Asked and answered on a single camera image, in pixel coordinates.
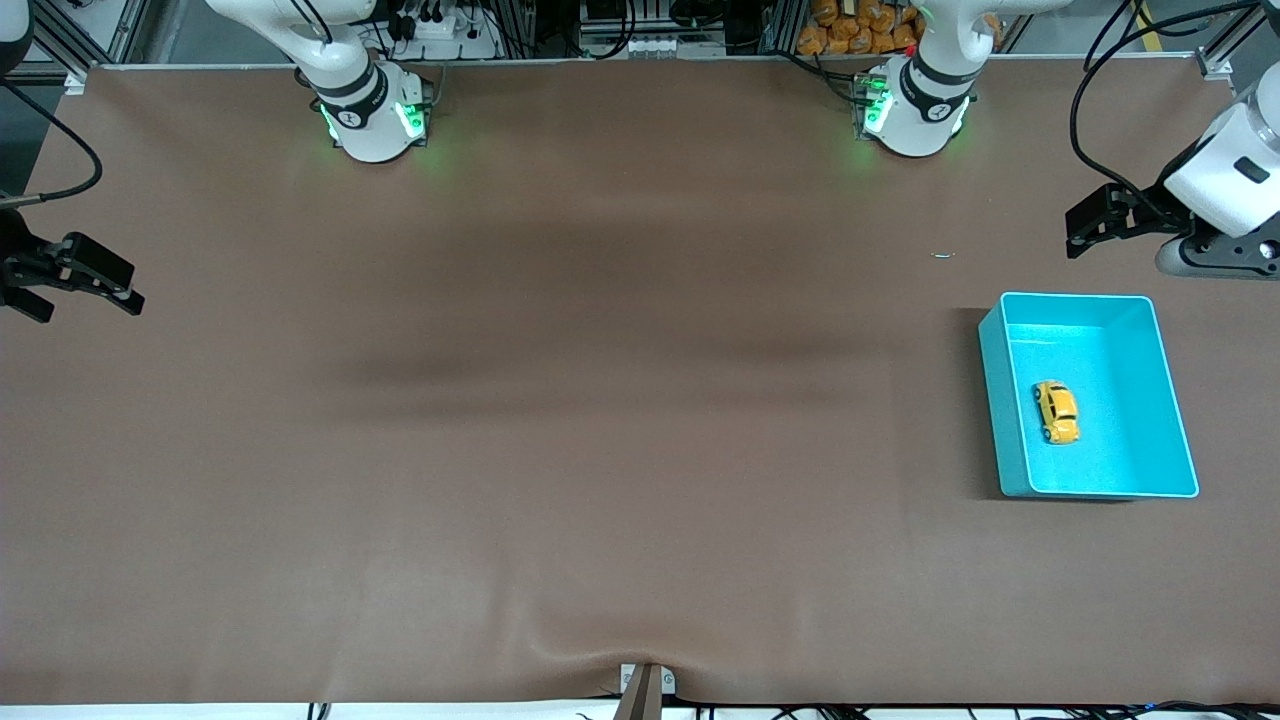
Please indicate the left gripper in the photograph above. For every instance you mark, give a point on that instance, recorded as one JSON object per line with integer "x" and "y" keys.
{"x": 1143, "y": 207}

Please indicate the yellow beetle toy car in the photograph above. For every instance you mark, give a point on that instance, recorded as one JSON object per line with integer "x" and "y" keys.
{"x": 1057, "y": 410}

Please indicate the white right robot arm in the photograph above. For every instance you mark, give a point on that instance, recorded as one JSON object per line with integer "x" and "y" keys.
{"x": 372, "y": 120}

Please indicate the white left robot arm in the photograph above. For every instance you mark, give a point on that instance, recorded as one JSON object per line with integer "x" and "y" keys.
{"x": 925, "y": 110}

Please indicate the turquoise plastic bin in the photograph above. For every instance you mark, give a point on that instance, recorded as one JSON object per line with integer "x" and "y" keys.
{"x": 1130, "y": 440}

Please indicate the pile of orange packets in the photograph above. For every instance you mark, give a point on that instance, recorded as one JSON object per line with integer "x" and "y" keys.
{"x": 860, "y": 25}

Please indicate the white power strip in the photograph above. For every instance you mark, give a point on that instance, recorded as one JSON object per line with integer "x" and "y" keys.
{"x": 440, "y": 30}

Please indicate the small white connector block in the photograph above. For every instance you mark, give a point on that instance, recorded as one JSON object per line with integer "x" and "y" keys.
{"x": 652, "y": 46}

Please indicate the brown table cover mat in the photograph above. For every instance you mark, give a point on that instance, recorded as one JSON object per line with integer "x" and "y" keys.
{"x": 640, "y": 450}

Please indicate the metal table edge bracket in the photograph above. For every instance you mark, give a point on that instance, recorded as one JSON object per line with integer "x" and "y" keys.
{"x": 647, "y": 685}

